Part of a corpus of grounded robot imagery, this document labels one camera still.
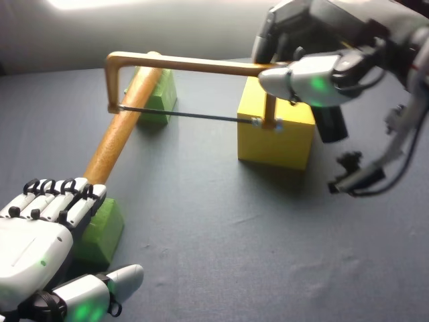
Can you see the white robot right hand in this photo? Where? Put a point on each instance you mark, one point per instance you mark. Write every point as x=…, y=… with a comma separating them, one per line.
x=311, y=84

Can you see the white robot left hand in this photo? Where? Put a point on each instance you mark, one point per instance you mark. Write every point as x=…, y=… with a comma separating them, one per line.
x=33, y=248

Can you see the wooden dowel rod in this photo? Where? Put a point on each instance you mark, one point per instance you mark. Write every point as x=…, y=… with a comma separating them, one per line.
x=114, y=141

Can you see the green wooden block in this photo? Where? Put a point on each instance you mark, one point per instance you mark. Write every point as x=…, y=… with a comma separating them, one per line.
x=104, y=231
x=164, y=90

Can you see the yellow wooden block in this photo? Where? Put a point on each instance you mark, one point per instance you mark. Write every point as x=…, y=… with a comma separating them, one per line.
x=275, y=147

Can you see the grey table cloth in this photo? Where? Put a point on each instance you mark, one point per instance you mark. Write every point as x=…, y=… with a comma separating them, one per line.
x=218, y=234

